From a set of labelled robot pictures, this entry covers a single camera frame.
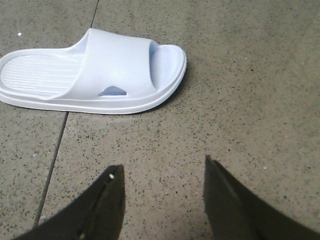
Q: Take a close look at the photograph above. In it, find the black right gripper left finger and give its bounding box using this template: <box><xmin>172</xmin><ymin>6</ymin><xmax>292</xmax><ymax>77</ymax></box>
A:
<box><xmin>18</xmin><ymin>164</ymin><xmax>125</xmax><ymax>240</ymax></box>

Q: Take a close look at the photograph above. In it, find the light blue slipper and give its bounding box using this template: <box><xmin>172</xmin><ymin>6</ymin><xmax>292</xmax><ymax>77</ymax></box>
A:
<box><xmin>0</xmin><ymin>28</ymin><xmax>187</xmax><ymax>115</ymax></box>

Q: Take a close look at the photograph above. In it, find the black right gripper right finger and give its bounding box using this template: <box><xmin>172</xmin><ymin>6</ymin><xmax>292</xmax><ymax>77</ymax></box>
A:
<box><xmin>203</xmin><ymin>155</ymin><xmax>320</xmax><ymax>240</ymax></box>

